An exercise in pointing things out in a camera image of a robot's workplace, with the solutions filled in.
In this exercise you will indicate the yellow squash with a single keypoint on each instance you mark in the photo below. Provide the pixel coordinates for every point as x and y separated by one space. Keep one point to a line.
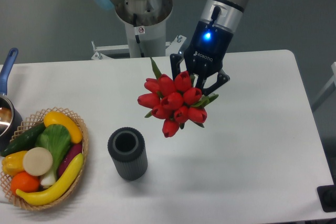
55 117

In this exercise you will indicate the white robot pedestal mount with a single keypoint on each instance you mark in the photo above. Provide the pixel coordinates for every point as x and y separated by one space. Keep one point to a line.
142 41

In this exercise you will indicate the dark grey ribbed vase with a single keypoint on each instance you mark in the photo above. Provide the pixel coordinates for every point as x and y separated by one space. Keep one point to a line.
126 147

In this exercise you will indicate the green cucumber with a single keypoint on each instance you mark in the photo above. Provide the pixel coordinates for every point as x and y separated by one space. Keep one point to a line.
24 141

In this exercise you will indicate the woven wicker basket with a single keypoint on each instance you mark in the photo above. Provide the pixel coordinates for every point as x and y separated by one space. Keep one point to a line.
26 124

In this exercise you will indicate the beige round disc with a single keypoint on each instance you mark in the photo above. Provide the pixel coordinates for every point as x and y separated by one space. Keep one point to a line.
37 161

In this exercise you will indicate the red tulip bouquet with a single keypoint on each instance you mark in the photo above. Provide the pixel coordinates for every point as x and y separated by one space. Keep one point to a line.
174 100

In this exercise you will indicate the white frame at right edge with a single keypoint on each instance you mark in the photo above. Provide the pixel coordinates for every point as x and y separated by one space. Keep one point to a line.
325 91

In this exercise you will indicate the black device at table edge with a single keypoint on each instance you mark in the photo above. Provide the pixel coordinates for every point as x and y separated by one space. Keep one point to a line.
327 197

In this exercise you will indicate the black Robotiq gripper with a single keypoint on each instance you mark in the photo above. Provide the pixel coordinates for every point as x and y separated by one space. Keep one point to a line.
204 56

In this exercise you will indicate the yellow bell pepper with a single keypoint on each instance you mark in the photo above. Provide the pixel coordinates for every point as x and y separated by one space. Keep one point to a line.
13 164

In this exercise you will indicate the blue handled saucepan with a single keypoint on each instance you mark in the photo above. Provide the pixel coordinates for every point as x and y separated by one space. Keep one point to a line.
10 117

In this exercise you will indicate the purple sweet potato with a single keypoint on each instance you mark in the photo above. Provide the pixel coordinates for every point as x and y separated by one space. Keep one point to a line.
73 151

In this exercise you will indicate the yellow banana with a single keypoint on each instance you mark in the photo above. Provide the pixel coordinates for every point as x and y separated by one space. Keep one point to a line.
62 185

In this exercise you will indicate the green bok choy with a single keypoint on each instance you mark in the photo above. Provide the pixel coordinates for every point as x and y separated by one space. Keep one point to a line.
56 139

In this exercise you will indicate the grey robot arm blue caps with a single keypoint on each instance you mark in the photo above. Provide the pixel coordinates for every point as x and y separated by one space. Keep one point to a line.
224 14

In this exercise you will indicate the orange fruit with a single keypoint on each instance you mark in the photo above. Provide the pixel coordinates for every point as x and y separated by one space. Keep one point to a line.
24 182

